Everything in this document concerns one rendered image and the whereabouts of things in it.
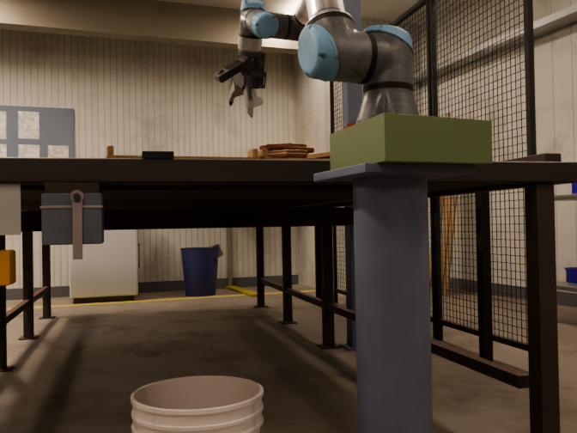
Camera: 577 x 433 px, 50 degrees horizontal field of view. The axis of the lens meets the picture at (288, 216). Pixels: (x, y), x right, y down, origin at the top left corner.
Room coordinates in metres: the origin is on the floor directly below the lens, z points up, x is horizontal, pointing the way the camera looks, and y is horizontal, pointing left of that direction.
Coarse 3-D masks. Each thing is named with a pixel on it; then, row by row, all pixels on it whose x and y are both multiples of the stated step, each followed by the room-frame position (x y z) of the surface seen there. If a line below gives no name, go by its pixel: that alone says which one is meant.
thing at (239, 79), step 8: (248, 56) 1.96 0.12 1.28; (256, 56) 1.97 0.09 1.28; (264, 56) 2.01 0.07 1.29; (256, 64) 2.01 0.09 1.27; (240, 72) 1.99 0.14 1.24; (248, 72) 1.99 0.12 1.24; (256, 72) 1.99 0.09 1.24; (264, 72) 2.01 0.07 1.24; (240, 80) 2.00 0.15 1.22; (256, 80) 2.02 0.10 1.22; (264, 80) 2.02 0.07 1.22
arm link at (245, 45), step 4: (240, 40) 1.95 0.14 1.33; (244, 40) 1.94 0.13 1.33; (248, 40) 1.94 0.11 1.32; (252, 40) 1.94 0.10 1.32; (256, 40) 1.94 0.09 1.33; (260, 40) 1.96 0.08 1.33; (240, 44) 1.95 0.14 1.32; (244, 44) 1.95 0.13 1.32; (248, 44) 1.94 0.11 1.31; (252, 44) 1.94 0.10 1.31; (256, 44) 1.95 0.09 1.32; (260, 44) 1.96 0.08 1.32; (240, 48) 1.96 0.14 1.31; (244, 48) 1.95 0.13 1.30; (248, 48) 1.95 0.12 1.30; (252, 48) 1.95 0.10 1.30; (256, 48) 1.96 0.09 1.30; (260, 48) 1.97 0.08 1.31
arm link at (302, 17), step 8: (304, 0) 1.79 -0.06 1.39; (304, 8) 1.80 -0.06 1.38; (288, 16) 1.86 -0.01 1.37; (296, 16) 1.85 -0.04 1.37; (304, 16) 1.82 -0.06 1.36; (288, 24) 1.86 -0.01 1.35; (296, 24) 1.86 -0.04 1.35; (304, 24) 1.85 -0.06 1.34; (288, 32) 1.87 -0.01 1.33; (296, 32) 1.87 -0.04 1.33; (296, 40) 1.91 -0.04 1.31
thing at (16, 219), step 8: (0, 184) 1.44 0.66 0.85; (8, 184) 1.44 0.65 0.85; (16, 184) 1.45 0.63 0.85; (0, 192) 1.44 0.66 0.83; (8, 192) 1.44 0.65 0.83; (16, 192) 1.45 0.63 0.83; (0, 200) 1.44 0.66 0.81; (8, 200) 1.44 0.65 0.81; (16, 200) 1.45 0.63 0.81; (0, 208) 1.44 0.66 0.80; (8, 208) 1.44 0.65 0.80; (16, 208) 1.45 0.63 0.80; (0, 216) 1.44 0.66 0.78; (8, 216) 1.44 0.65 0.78; (16, 216) 1.45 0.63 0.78; (0, 224) 1.44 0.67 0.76; (8, 224) 1.44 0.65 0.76; (16, 224) 1.45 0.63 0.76; (0, 232) 1.44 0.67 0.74; (8, 232) 1.44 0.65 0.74; (16, 232) 1.45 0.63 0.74
